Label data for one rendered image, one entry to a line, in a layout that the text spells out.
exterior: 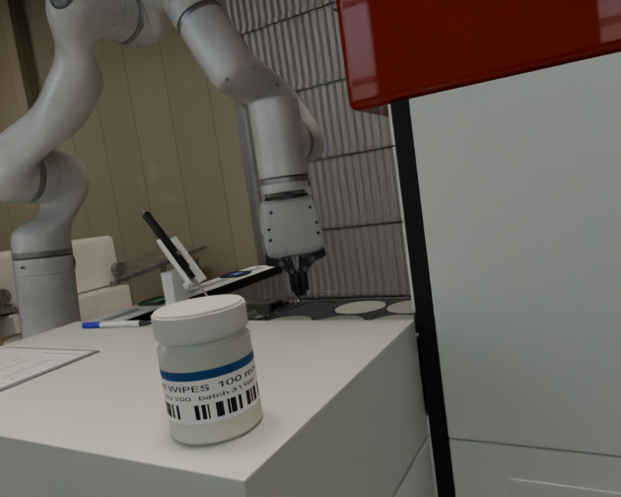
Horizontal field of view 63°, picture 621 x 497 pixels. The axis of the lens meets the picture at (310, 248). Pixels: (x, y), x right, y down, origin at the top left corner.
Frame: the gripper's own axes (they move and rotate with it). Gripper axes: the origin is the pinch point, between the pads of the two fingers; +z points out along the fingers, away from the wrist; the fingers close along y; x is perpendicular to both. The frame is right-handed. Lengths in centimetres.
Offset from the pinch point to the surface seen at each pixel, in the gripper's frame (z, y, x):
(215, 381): -3, 16, 51
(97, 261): 6, 74, -231
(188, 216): -12, 19, -324
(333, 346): 1.5, 3.5, 33.9
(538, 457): 17.1, -16.7, 38.6
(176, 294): -3.6, 19.9, 11.2
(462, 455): 18.0, -10.4, 33.0
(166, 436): 1, 21, 47
